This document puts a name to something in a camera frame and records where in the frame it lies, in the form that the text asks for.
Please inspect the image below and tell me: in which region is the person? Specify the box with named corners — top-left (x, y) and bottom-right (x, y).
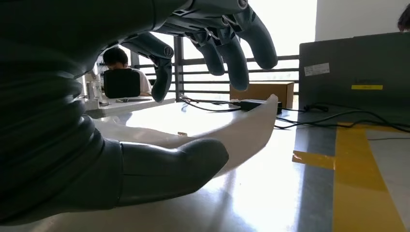
top-left (102, 46), bottom-right (153, 98)
top-left (396, 3), bottom-right (410, 33)

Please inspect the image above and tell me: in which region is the cardboard box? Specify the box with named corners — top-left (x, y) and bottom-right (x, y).
top-left (229, 81), bottom-right (295, 110)

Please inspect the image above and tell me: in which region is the grey laptop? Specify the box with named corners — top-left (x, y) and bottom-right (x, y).
top-left (298, 31), bottom-right (410, 113)

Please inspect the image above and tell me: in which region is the white table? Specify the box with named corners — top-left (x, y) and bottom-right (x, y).
top-left (84, 96), bottom-right (176, 120)

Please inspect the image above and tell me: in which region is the yellow tape outline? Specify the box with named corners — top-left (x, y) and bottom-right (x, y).
top-left (291, 121), bottom-right (410, 232)

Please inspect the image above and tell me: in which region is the steel workbench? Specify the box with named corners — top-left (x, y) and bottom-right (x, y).
top-left (0, 101), bottom-right (410, 232)

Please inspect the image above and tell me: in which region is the flat dark tool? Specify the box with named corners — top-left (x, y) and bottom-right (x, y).
top-left (115, 97), bottom-right (154, 104)

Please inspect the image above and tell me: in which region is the black power adapter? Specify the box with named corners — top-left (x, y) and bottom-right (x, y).
top-left (239, 99), bottom-right (284, 115)

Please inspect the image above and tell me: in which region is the black cable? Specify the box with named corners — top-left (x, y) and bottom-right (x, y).
top-left (178, 95), bottom-right (410, 142)

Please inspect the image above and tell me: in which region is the black laptop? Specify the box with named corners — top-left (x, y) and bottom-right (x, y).
top-left (103, 68), bottom-right (142, 100)

